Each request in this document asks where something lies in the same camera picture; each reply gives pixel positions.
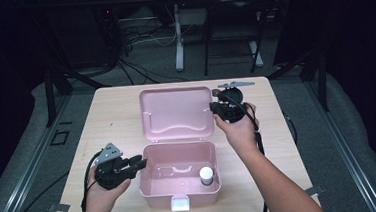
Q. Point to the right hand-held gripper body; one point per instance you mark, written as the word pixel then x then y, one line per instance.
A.
pixel 234 106

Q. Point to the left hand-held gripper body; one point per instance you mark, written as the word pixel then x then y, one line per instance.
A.
pixel 112 173

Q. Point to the pink plastic lidded box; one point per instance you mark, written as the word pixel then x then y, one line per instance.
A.
pixel 176 113

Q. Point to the white capped small bottle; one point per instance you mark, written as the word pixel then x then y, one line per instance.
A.
pixel 206 175

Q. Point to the person's right hand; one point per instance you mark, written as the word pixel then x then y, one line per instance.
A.
pixel 241 135

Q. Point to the person's left hand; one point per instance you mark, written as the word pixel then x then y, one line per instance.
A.
pixel 99 200

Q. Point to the dark round table grommet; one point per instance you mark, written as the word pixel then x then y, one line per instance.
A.
pixel 215 92

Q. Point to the black chair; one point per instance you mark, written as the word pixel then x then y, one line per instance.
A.
pixel 207 51

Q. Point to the grey tape strip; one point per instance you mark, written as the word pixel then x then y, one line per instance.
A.
pixel 59 208
pixel 316 190

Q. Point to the white desk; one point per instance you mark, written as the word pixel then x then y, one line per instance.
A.
pixel 179 53

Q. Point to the black metal stand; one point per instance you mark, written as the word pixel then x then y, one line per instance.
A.
pixel 323 83
pixel 50 95

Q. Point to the dark equipment with red light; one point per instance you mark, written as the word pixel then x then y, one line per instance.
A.
pixel 109 31

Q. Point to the aluminium rail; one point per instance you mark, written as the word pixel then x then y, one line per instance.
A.
pixel 30 170
pixel 342 148

